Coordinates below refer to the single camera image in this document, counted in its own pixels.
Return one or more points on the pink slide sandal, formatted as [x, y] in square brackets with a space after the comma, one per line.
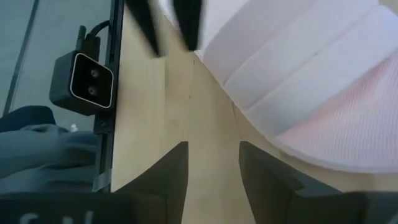
[311, 77]

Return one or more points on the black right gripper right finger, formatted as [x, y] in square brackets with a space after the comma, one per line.
[270, 193]

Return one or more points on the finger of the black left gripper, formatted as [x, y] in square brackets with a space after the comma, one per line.
[144, 28]
[188, 25]

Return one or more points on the black table-level camera box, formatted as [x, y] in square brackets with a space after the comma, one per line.
[90, 82]

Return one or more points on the black metal table frame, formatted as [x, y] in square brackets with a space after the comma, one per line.
[116, 37]

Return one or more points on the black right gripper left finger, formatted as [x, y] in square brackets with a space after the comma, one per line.
[177, 174]

